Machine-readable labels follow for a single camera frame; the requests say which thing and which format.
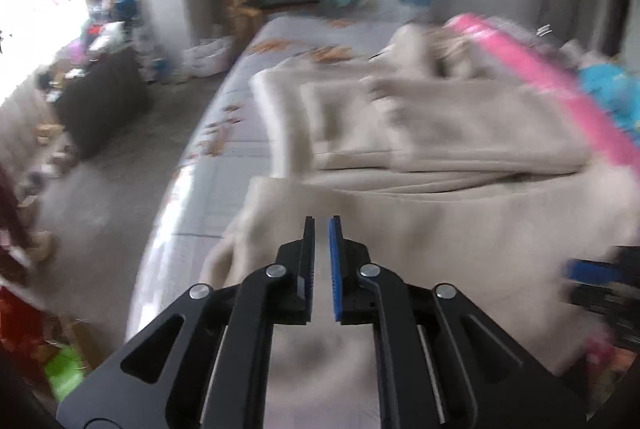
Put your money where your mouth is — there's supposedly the white plastic bag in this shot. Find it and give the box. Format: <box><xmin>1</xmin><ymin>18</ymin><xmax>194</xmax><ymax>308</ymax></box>
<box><xmin>182</xmin><ymin>36</ymin><xmax>236</xmax><ymax>77</ymax></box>

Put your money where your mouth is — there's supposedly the pink floral blanket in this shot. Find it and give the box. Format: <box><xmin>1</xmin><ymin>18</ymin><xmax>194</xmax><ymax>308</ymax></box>
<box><xmin>445</xmin><ymin>12</ymin><xmax>640</xmax><ymax>165</ymax></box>

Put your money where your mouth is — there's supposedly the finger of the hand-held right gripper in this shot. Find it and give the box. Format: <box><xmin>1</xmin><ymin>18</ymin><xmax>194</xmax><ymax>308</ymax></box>
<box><xmin>570</xmin><ymin>286</ymin><xmax>640</xmax><ymax>330</ymax></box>
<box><xmin>565</xmin><ymin>248</ymin><xmax>640</xmax><ymax>285</ymax></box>

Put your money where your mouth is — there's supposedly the bed with floral checked sheet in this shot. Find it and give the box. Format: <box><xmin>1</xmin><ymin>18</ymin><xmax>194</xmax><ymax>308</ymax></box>
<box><xmin>125</xmin><ymin>16</ymin><xmax>451</xmax><ymax>345</ymax></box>

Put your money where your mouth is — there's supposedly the worn beige shoe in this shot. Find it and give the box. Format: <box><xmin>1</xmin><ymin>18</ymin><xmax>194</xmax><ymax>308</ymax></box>
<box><xmin>35</xmin><ymin>124</ymin><xmax>63</xmax><ymax>145</ymax></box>

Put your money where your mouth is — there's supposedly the blue cartoon quilt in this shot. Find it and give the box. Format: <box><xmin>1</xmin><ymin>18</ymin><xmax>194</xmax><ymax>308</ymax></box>
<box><xmin>580</xmin><ymin>64</ymin><xmax>640</xmax><ymax>130</ymax></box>

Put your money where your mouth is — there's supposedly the green bag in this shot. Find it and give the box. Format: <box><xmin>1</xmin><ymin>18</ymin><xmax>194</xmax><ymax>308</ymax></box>
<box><xmin>45</xmin><ymin>344</ymin><xmax>86</xmax><ymax>400</ymax></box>

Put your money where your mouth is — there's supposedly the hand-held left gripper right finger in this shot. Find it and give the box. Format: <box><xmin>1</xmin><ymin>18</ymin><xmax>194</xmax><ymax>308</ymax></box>
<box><xmin>327</xmin><ymin>215</ymin><xmax>586</xmax><ymax>429</ymax></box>

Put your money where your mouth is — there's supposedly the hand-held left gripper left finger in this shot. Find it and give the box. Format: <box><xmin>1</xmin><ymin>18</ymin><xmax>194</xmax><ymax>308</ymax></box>
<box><xmin>56</xmin><ymin>215</ymin><xmax>316</xmax><ymax>429</ymax></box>

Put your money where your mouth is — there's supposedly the black cabinet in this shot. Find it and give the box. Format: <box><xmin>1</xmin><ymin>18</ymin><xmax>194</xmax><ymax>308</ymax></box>
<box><xmin>55</xmin><ymin>46</ymin><xmax>151</xmax><ymax>160</ymax></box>

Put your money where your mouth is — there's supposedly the clutter pile on cabinet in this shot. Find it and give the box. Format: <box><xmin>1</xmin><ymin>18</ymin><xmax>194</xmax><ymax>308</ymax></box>
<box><xmin>50</xmin><ymin>16</ymin><xmax>131</xmax><ymax>80</ymax></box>

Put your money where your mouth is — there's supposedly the beige zip hooded jacket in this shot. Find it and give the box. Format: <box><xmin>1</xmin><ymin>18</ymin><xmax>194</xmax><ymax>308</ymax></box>
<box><xmin>202</xmin><ymin>26</ymin><xmax>640</xmax><ymax>429</ymax></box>

